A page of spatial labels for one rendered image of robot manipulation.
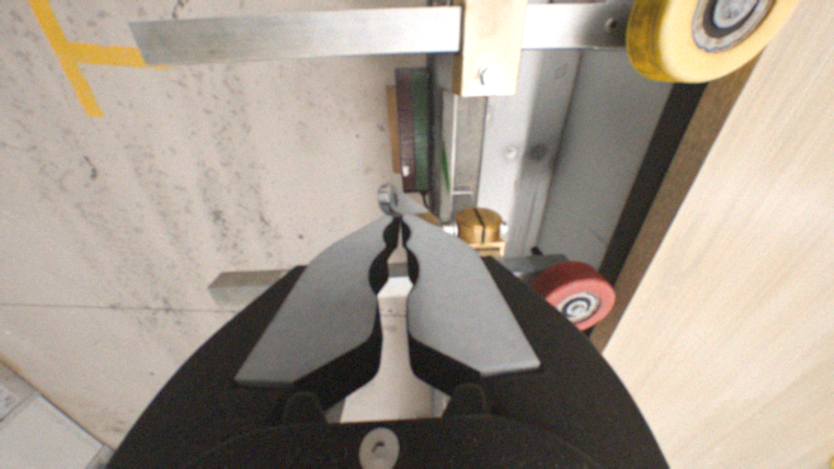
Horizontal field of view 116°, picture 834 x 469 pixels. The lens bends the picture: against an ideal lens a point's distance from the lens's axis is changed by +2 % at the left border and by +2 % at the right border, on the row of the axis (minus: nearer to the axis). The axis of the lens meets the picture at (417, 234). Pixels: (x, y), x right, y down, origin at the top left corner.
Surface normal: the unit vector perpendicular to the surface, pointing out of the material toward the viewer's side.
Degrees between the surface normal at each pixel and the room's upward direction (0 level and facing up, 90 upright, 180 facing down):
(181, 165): 0
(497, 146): 0
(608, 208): 90
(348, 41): 0
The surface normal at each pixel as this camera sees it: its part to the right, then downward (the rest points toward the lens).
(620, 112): -1.00, 0.05
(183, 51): 0.04, 0.52
